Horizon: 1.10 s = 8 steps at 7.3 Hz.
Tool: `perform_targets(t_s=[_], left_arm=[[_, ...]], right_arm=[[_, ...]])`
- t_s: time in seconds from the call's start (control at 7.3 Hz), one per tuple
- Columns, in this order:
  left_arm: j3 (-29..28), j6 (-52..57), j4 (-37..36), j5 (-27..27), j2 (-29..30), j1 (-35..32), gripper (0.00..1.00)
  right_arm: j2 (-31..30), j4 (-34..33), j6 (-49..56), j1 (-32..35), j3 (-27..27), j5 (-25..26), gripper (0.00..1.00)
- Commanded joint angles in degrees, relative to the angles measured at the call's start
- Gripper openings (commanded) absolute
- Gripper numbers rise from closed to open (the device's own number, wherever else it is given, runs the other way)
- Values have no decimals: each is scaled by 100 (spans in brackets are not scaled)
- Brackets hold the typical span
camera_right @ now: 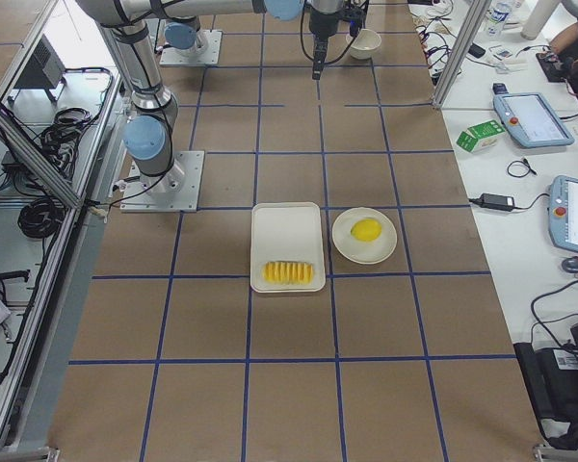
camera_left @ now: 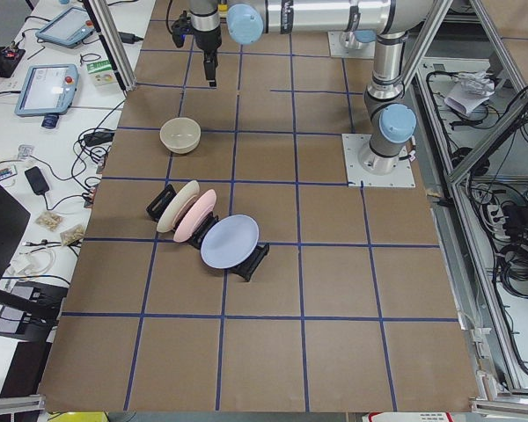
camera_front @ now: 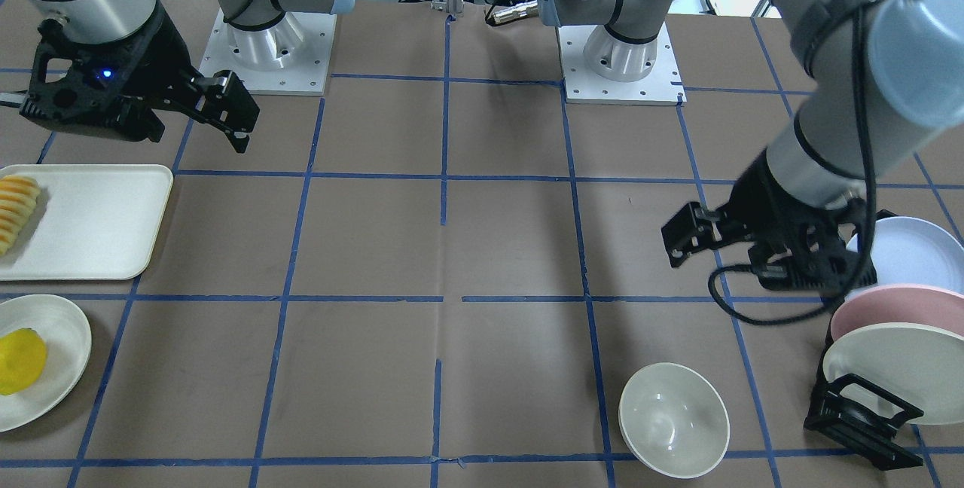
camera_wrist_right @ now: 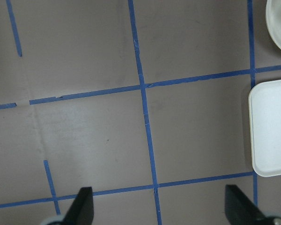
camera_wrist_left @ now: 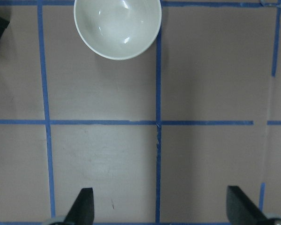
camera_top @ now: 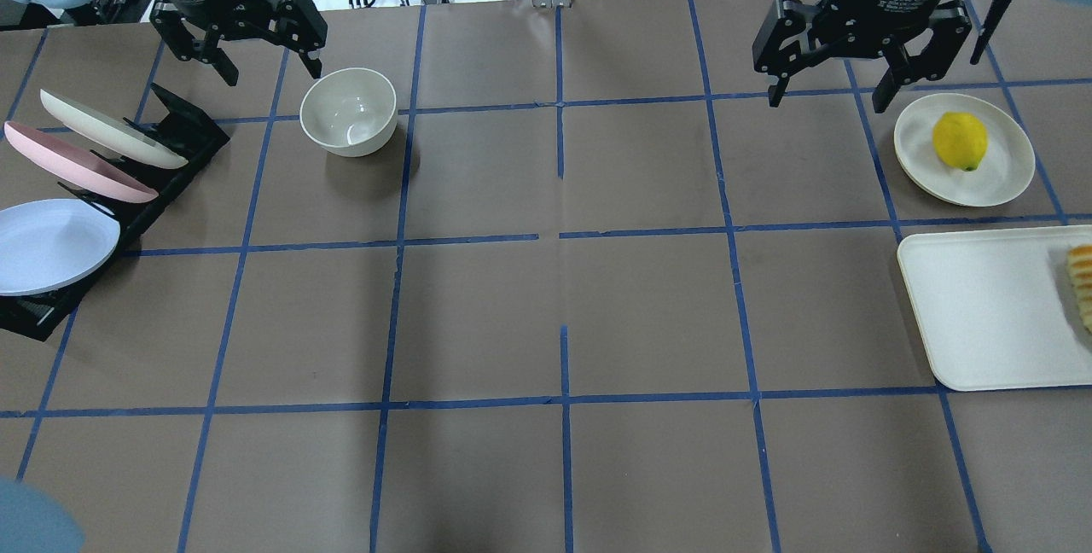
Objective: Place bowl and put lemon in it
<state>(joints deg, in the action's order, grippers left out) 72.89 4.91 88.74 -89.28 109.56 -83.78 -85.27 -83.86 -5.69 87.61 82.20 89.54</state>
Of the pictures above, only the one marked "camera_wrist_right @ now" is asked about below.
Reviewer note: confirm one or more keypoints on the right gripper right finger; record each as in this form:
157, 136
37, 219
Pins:
240, 210

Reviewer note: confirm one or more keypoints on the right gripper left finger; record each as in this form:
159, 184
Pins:
81, 212

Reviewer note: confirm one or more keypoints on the cream rectangular tray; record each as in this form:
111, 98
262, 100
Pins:
265, 128

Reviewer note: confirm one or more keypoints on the cream round plate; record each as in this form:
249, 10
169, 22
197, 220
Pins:
273, 20

